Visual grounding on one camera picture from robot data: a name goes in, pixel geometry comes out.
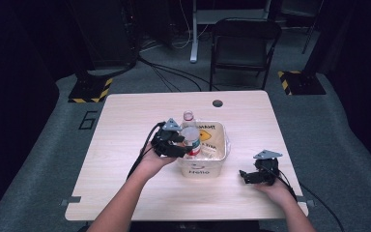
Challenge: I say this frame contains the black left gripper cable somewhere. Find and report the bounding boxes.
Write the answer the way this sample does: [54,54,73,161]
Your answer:
[126,121,168,181]

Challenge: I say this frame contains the dark cabinet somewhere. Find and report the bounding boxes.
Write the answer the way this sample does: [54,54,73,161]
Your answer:
[67,0,140,72]

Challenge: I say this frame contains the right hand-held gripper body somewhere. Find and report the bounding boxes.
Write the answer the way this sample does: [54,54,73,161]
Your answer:
[253,149,284,187]

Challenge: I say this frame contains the grey metal table bracket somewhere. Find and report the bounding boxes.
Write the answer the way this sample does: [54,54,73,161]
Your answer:
[297,198,316,209]
[60,195,82,208]

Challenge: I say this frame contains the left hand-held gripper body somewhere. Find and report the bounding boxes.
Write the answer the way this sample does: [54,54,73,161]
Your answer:
[150,117,186,159]

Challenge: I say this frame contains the person's left hand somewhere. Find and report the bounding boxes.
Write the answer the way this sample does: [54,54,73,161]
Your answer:
[137,142,178,177]

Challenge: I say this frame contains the dark curtain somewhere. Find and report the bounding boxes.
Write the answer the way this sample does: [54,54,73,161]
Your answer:
[0,0,61,223]
[313,0,371,168]

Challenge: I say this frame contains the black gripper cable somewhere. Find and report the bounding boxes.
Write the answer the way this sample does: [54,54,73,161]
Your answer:
[126,121,168,181]
[264,165,346,232]

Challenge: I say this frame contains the person's right hand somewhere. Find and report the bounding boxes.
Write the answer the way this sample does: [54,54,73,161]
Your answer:
[253,175,296,208]

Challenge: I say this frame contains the white printed plastic bin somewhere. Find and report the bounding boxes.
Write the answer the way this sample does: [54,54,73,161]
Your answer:
[176,120,232,179]

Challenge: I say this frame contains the black floor cables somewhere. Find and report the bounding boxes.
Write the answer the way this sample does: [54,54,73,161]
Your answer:
[137,56,220,93]

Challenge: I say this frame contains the black stand base striped edge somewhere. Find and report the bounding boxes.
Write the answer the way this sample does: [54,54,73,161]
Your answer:
[276,70,328,97]
[68,76,115,104]

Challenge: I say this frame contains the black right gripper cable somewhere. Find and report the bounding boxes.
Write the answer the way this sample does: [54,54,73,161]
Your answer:
[264,165,346,232]

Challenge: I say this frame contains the clear plastic bottle red label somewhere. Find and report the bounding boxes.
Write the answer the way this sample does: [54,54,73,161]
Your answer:
[180,110,203,160]

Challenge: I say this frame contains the black folding chair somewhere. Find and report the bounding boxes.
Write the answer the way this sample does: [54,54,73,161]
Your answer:
[209,16,284,92]

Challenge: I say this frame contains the white desk frame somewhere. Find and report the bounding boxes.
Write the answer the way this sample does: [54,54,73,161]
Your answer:
[188,0,272,64]

